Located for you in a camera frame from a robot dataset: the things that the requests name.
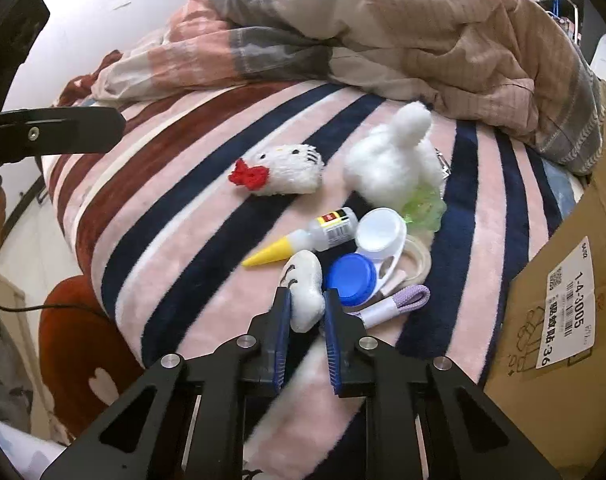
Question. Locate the glue bottle yellow tip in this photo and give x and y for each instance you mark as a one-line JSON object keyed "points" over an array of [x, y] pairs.
{"points": [[324, 232]]}

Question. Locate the white kitty plush head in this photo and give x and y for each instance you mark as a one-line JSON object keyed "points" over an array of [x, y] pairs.
{"points": [[290, 169]]}

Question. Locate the cardboard box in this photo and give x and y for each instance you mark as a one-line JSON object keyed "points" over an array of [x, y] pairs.
{"points": [[549, 372]]}

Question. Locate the white fluffy bunny plush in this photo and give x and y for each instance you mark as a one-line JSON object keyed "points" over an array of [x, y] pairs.
{"points": [[387, 166]]}

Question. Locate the pink grey patchwork duvet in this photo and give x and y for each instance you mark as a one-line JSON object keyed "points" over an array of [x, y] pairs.
{"points": [[505, 63]]}

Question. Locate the white blue contact lens case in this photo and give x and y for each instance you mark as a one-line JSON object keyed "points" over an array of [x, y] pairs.
{"points": [[380, 238]]}

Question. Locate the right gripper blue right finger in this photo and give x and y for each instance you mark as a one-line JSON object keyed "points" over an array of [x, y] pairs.
{"points": [[347, 371]]}

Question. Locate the white tape roll dispenser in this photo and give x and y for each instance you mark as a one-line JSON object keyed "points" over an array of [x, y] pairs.
{"points": [[412, 269]]}

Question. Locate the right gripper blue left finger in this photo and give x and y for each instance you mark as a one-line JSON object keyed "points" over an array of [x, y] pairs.
{"points": [[272, 330]]}

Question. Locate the striped fleece blanket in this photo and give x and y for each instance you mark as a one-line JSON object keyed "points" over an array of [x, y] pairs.
{"points": [[161, 232]]}

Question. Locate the red heart cushion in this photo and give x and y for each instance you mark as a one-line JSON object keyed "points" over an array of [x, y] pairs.
{"points": [[85, 363]]}

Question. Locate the green translucent plastic toy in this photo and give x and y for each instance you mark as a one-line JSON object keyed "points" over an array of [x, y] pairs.
{"points": [[425, 209]]}

